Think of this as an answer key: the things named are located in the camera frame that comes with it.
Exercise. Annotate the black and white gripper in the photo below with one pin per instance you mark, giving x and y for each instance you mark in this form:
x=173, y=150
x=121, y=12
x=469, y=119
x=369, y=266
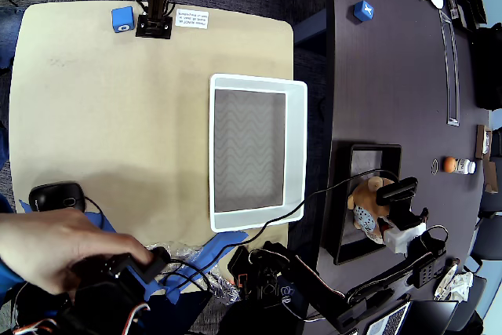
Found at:
x=404, y=215

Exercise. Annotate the orange fruit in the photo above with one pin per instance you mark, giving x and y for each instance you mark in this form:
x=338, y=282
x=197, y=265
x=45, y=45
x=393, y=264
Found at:
x=450, y=164

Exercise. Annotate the brown cardboard box with window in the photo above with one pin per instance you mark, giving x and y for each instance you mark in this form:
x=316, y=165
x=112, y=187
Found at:
x=480, y=143

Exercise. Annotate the black webcam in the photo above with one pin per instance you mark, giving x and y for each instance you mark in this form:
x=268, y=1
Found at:
x=398, y=190

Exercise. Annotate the white plastic bin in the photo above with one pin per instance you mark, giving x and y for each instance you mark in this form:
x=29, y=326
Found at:
x=294, y=135

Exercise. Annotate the clear packet with brown cap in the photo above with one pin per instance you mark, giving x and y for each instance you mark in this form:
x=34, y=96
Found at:
x=445, y=280

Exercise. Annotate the blue foam cube with circle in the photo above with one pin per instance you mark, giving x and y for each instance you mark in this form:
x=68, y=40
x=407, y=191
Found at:
x=122, y=17

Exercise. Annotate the laptop computer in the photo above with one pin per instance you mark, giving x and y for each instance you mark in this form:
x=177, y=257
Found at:
x=431, y=317

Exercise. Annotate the blue foam cube with cross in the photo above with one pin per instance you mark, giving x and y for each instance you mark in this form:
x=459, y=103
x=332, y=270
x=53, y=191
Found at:
x=362, y=11

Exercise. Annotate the crumpled white tissue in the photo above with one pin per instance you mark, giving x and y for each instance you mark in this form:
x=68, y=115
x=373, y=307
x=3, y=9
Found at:
x=460, y=286

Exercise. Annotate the black pouch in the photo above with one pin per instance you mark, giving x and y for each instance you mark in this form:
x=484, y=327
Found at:
x=476, y=1

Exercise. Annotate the long blue tape strip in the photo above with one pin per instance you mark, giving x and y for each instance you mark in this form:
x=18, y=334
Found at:
x=94, y=219

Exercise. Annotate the white paper label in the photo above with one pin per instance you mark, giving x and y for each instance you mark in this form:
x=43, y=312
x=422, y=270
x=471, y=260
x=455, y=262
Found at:
x=191, y=19

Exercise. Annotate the blue sleeved forearm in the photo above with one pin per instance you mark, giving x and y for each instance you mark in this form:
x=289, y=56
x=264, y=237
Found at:
x=8, y=276

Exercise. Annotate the brown cardboard piece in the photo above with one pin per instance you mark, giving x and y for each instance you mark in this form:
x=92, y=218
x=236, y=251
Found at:
x=490, y=178

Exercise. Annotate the clear plastic wrap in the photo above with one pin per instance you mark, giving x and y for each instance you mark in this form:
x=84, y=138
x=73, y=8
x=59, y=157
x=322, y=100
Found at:
x=223, y=290

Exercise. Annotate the black computer mouse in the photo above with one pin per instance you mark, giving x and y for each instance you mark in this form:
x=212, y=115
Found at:
x=55, y=197

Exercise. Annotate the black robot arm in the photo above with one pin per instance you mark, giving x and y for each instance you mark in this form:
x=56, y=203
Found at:
x=325, y=292

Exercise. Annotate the short blue tape strip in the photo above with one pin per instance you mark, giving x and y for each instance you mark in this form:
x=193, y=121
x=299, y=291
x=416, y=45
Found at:
x=223, y=242

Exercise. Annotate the white pill bottle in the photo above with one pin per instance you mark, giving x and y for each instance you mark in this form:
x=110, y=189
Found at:
x=466, y=166

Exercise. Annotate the orange plush bear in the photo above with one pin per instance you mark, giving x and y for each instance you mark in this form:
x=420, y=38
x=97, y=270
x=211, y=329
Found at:
x=362, y=195

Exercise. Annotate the person's right hand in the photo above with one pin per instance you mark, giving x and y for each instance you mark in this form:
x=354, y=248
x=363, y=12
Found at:
x=59, y=241

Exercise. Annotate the grey office chair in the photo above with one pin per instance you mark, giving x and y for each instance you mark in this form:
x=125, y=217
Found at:
x=488, y=242

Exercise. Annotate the black plastic tray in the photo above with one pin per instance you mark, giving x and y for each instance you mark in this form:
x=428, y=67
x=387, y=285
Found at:
x=337, y=194

